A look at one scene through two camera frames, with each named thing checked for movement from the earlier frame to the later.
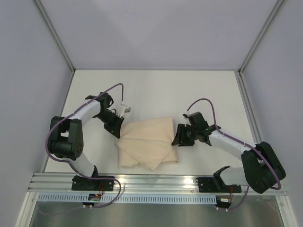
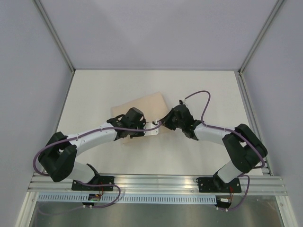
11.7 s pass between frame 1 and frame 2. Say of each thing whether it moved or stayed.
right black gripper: moved
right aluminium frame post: stayed
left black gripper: moved
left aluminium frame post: stayed
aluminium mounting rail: stayed
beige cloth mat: moved
